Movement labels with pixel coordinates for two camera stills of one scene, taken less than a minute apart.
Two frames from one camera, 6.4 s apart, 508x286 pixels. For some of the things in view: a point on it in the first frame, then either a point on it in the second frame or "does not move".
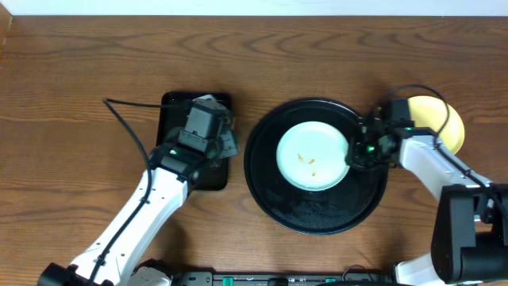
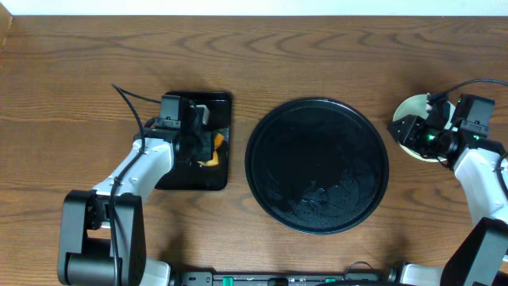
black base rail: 208,278 does not move
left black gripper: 223,133 to 203,141
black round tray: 336,209 does not move
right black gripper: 353,156 to 407,133
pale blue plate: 311,156 to 416,105
